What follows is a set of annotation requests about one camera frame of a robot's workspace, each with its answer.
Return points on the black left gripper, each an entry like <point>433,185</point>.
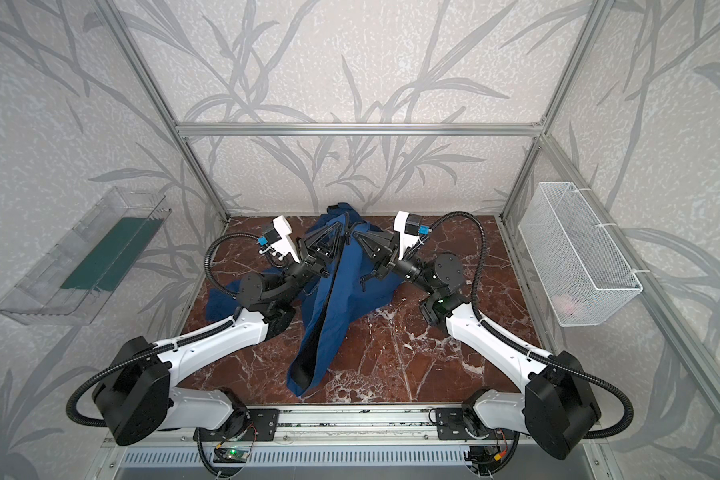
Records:
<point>310,253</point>

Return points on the clear plastic wall bin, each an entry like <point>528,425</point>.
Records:
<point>71,283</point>

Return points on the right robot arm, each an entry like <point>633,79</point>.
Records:
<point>555,408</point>

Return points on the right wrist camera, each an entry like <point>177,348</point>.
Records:
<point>410,231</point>

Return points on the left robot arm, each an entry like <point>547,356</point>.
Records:
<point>140,392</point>

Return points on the blue zip-up jacket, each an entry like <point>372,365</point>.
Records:
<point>328,305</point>

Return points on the pink object in basket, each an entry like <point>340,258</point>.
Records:
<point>567,307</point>

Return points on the right base wiring connector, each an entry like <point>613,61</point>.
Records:
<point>485,461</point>

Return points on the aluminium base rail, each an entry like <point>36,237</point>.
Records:
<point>305,424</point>

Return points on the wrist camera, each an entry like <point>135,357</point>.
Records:
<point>276,240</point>
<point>410,231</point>

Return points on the aluminium cage frame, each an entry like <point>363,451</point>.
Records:
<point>697,361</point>

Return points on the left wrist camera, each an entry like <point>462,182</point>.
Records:
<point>276,240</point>

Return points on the green circuit board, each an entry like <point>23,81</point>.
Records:
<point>230,455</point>

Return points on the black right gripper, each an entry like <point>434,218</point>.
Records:
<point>381,252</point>

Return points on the white wire mesh basket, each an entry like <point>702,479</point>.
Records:
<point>573,253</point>

